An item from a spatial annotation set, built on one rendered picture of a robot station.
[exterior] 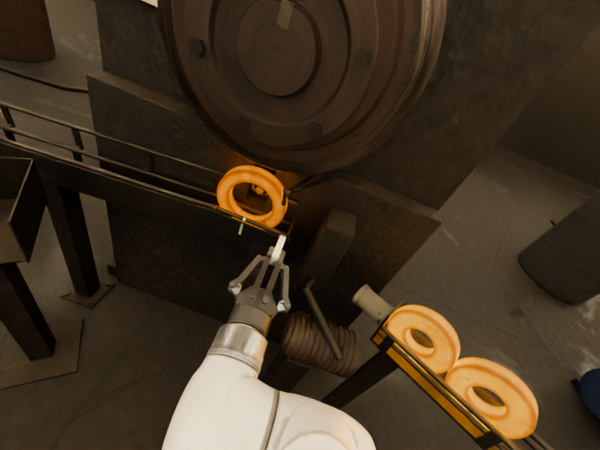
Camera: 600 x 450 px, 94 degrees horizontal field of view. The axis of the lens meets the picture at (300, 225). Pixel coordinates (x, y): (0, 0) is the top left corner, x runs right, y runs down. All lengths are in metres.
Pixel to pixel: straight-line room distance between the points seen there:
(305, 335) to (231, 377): 0.38
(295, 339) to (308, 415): 0.37
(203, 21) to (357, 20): 0.22
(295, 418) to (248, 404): 0.06
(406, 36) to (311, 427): 0.56
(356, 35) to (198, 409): 0.53
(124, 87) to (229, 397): 0.73
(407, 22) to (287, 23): 0.18
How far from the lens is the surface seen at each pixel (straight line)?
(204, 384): 0.46
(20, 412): 1.32
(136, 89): 0.87
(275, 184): 0.68
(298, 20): 0.45
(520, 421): 0.76
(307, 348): 0.81
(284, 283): 0.58
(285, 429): 0.45
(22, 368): 1.36
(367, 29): 0.45
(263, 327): 0.51
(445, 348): 0.71
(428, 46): 0.54
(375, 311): 0.73
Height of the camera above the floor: 1.20
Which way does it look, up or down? 39 degrees down
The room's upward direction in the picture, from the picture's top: 24 degrees clockwise
